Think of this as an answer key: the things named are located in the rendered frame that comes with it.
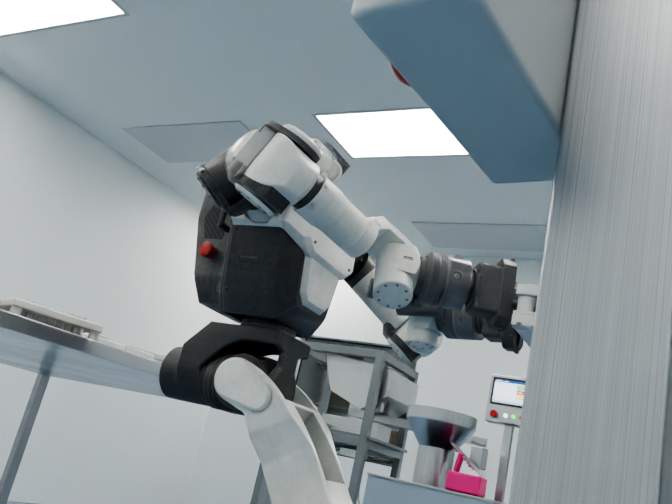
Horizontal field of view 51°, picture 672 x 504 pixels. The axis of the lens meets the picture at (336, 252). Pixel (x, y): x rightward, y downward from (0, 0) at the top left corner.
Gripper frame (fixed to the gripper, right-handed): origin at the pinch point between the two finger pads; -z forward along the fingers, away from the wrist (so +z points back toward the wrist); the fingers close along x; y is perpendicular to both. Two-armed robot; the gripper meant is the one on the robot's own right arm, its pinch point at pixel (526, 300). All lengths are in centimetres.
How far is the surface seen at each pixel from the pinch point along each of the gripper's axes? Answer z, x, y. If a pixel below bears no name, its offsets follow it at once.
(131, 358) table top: 73, 17, -62
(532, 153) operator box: 27, 16, 78
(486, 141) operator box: 30, 16, 78
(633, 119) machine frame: 25, 16, 83
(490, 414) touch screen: -72, -13, -243
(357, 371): -12, -34, -335
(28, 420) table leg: 137, 36, -207
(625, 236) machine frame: 25, 22, 83
